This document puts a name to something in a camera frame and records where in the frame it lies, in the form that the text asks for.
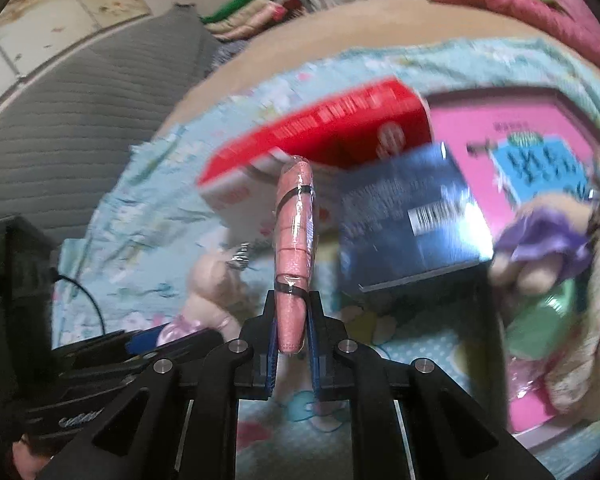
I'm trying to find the pink sponge roll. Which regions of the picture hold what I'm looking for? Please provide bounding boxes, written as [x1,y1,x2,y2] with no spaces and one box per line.
[274,157,314,354]

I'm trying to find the cream plush bunny purple bow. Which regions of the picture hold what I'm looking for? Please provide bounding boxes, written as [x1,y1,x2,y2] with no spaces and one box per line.
[488,193,593,296]

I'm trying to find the left hand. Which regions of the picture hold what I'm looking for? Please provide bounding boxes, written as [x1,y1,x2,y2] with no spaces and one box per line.
[12,436,53,480]

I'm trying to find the plush bear pink dress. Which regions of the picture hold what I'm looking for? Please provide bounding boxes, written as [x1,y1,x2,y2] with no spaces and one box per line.
[157,250,244,347]

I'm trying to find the hello kitty blue cloth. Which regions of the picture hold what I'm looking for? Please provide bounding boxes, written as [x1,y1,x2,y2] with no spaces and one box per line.
[53,38,600,479]

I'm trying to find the dark blue glossy box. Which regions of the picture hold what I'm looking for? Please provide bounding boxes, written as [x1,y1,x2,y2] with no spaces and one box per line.
[338,143,493,304]

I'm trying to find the green egg sponge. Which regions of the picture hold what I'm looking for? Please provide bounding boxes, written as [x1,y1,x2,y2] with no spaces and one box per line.
[505,278,578,361]

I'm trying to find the red white tissue box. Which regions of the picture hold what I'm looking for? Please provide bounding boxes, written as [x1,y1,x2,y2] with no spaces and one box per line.
[196,77,432,243]

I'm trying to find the grey quilted headboard cushion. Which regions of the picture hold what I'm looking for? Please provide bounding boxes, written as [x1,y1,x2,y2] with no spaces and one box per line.
[0,4,219,242]

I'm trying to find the dark tray with pink book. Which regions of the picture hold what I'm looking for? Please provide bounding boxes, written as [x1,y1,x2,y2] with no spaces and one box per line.
[427,87,600,452]

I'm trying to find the white floral scrunchie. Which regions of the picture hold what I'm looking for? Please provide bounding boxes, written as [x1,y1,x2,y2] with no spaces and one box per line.
[545,240,600,422]

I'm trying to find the folded clothes stack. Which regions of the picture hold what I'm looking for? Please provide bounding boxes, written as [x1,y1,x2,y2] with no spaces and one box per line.
[201,0,315,44]

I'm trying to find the tan bed sheet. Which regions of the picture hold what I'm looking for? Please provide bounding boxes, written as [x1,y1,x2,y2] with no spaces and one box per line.
[149,0,581,141]

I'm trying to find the black cable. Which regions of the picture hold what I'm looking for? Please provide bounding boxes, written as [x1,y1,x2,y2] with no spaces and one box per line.
[49,266,107,338]

